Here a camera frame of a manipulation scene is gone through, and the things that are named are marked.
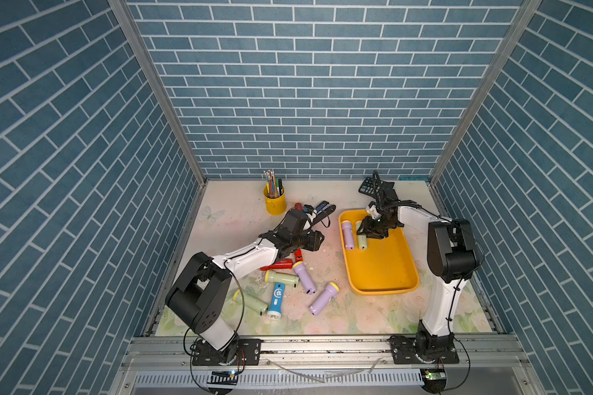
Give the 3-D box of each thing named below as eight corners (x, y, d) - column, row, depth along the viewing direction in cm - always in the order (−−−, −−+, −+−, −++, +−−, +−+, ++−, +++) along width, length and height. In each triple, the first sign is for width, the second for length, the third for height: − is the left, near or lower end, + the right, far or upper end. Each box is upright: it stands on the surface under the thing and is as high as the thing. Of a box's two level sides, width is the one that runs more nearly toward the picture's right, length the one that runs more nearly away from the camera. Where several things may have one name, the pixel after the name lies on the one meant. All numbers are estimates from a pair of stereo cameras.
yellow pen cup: (265, 216, 108) (262, 202, 100) (267, 202, 114) (264, 187, 106) (285, 217, 108) (284, 202, 100) (286, 202, 114) (285, 187, 106)
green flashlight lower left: (233, 300, 86) (231, 296, 83) (239, 292, 88) (236, 288, 84) (264, 317, 82) (263, 313, 79) (269, 308, 84) (268, 304, 81)
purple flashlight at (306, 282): (307, 297, 86) (307, 294, 84) (292, 267, 93) (292, 264, 91) (317, 292, 87) (317, 289, 85) (301, 262, 94) (301, 259, 92)
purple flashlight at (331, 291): (306, 309, 83) (306, 306, 81) (331, 284, 89) (332, 280, 86) (315, 318, 82) (315, 315, 79) (339, 291, 87) (340, 288, 85)
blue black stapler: (313, 224, 107) (313, 220, 105) (305, 216, 110) (305, 212, 107) (334, 210, 112) (335, 205, 110) (326, 202, 115) (327, 198, 113)
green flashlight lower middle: (264, 282, 90) (263, 278, 87) (267, 273, 92) (266, 269, 89) (298, 288, 89) (298, 284, 86) (300, 279, 91) (299, 275, 88)
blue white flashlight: (268, 318, 82) (266, 315, 79) (275, 285, 89) (274, 281, 86) (280, 320, 82) (279, 317, 79) (286, 287, 89) (285, 283, 86)
